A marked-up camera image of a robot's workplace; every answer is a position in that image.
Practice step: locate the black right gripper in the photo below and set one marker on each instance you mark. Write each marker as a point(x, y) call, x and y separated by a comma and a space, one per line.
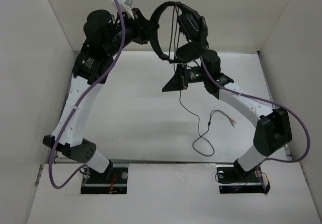
point(177, 82)

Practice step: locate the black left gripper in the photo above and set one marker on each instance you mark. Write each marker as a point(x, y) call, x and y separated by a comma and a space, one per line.
point(146, 26)

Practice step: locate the black headset with microphone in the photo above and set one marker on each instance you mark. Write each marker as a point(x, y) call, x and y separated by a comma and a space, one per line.
point(191, 24)

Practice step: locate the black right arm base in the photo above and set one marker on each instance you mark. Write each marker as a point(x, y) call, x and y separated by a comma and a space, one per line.
point(252, 182)

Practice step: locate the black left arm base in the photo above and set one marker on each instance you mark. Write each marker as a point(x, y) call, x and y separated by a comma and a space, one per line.
point(97, 183)

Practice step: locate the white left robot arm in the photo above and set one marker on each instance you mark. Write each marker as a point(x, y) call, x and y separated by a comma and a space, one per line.
point(106, 37)

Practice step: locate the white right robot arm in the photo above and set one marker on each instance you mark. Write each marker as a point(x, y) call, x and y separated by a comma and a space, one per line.
point(272, 126)

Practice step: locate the aluminium table edge rail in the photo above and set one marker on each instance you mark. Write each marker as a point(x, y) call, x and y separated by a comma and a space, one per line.
point(288, 153)

